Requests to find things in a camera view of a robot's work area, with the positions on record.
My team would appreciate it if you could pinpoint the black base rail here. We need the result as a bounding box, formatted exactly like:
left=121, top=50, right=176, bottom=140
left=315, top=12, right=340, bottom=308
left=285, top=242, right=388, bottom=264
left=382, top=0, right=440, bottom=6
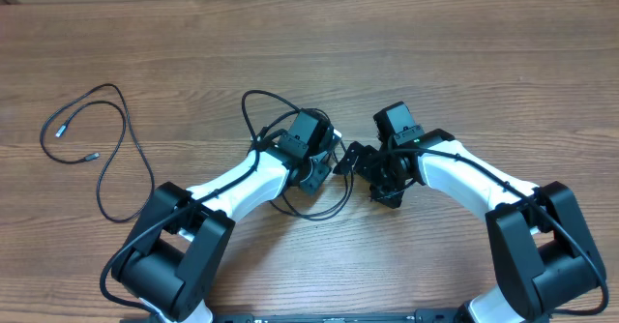
left=186, top=306, right=473, bottom=323

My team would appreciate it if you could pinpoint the black USB cable bundle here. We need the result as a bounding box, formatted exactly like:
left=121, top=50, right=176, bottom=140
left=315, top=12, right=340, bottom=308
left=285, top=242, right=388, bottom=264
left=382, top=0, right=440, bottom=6
left=39, top=82, right=156, bottom=224

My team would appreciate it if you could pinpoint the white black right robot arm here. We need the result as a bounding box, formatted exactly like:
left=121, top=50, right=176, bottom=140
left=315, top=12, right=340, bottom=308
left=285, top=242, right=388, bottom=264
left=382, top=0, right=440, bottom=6
left=335, top=102, right=610, bottom=322

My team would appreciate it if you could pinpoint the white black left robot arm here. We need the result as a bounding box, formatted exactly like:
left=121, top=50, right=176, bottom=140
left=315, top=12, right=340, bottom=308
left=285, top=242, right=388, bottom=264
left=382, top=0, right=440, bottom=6
left=99, top=106, right=341, bottom=322

